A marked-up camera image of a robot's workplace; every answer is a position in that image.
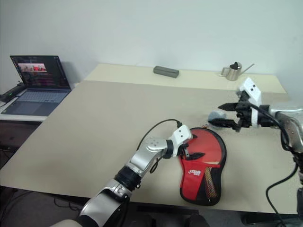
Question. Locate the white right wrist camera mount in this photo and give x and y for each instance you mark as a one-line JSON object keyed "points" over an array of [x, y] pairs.
{"points": [[252, 91]]}

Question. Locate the black table frame foot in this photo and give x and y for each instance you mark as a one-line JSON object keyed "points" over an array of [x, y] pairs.
{"points": [[260, 220]]}

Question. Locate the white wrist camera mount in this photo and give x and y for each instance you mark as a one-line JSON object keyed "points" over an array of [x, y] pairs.
{"points": [[181, 136], [252, 91]]}

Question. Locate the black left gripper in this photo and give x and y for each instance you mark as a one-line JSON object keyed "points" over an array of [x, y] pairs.
{"points": [[185, 150]]}

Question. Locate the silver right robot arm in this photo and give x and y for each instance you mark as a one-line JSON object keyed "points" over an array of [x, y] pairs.
{"points": [[291, 123]]}

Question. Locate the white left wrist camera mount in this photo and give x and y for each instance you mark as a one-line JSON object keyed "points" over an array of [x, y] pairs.
{"points": [[181, 136]]}

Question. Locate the black and red paddle case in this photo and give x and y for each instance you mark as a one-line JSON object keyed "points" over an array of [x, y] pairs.
{"points": [[189, 186]]}

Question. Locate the grey oblong case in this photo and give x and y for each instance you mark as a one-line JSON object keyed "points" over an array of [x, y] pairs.
{"points": [[165, 71]]}

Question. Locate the red table tennis paddle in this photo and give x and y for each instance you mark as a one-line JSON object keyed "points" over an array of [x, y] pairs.
{"points": [[208, 146]]}

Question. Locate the small metal watering can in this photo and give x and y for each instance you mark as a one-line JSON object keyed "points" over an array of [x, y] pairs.
{"points": [[233, 73]]}

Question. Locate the open grey laptop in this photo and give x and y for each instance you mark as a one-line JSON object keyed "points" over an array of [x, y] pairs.
{"points": [[40, 97]]}

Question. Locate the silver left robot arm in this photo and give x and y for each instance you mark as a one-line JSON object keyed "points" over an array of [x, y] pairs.
{"points": [[142, 160]]}

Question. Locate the black box with green light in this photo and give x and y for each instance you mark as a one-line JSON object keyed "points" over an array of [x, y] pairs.
{"points": [[11, 93]]}

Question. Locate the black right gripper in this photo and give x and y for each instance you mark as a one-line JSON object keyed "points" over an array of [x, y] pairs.
{"points": [[245, 116]]}

